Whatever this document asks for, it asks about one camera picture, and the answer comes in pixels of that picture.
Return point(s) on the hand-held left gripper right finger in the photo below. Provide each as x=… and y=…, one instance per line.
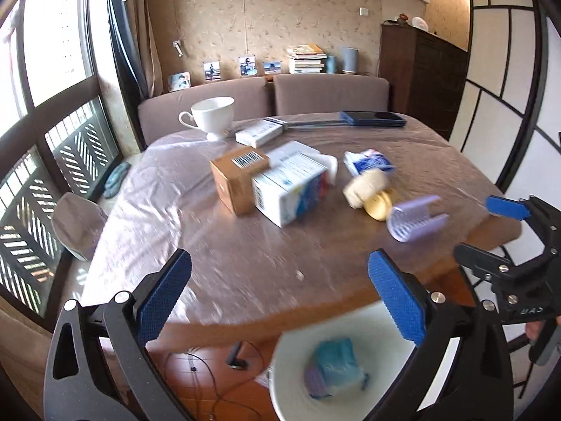
x=396, y=298

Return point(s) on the teal blue packet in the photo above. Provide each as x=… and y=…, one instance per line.
x=337, y=359

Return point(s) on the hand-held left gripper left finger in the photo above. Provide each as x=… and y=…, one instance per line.
x=164, y=298

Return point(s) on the white and blue medicine box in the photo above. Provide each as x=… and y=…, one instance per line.
x=285, y=193

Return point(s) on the white panel sliding door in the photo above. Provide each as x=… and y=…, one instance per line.
x=491, y=52

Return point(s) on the dark curtain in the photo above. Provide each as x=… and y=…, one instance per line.
x=127, y=65

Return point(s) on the white waste bin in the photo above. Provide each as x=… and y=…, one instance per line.
x=298, y=346

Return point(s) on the small photo print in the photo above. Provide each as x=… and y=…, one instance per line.
x=212, y=71
x=179, y=82
x=248, y=66
x=272, y=68

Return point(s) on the yellow plastic cup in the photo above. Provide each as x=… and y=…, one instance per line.
x=379, y=206

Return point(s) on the blue slipper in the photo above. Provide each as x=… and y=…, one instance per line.
x=116, y=177

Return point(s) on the blue and white tissue packet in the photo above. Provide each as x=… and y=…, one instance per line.
x=368, y=162

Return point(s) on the white wall hook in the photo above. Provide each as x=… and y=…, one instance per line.
x=177, y=48

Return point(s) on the white teacup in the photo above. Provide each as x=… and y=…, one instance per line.
x=212, y=116

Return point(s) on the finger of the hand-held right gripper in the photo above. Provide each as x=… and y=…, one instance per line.
x=477, y=259
x=504, y=207

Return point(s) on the black stick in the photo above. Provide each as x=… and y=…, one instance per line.
x=307, y=123

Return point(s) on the black table base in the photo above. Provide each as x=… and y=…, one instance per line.
x=236, y=362

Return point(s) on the teal cup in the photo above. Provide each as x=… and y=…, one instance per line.
x=332, y=65

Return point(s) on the brown cardboard box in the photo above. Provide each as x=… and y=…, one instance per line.
x=234, y=188

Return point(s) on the small orange ornament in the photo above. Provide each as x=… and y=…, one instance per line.
x=403, y=19

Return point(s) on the grey cylinder speaker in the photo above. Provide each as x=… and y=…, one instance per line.
x=349, y=59

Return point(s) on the purple plastic item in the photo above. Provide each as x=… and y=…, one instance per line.
x=313, y=381

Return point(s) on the grey stool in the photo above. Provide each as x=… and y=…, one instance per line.
x=79, y=228

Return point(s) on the dark wooden cabinet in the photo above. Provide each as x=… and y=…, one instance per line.
x=420, y=74

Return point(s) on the dark blue notebook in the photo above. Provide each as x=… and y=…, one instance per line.
x=372, y=117

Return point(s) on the black window grille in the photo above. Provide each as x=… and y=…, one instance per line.
x=83, y=149

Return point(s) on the white bowl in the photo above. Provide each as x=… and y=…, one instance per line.
x=419, y=22

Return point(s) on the white flat box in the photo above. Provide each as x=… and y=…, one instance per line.
x=258, y=133

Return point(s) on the purple plastic comb holder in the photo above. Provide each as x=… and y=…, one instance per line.
x=412, y=221

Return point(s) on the stack of books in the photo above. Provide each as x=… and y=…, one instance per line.
x=307, y=59

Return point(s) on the person's right hand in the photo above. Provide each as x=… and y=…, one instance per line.
x=533, y=329

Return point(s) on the clear plastic table cover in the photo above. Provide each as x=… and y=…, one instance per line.
x=219, y=263

